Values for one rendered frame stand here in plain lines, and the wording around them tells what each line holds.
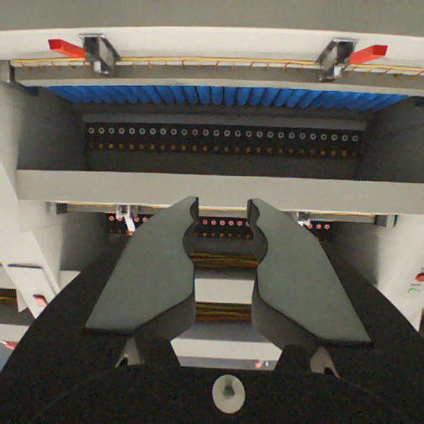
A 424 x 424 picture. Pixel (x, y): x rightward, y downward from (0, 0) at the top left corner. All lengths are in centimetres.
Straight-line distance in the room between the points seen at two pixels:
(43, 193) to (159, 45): 26
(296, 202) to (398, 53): 20
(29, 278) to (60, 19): 41
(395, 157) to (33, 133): 61
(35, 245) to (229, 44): 42
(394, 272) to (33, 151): 63
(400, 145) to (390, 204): 13
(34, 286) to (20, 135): 28
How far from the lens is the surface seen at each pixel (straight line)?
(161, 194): 31
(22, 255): 50
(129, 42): 31
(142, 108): 44
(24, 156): 44
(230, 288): 42
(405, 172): 47
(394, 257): 48
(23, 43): 37
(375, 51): 25
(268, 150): 43
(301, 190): 32
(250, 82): 32
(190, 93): 36
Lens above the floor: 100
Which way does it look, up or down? 29 degrees up
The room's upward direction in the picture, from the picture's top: 179 degrees counter-clockwise
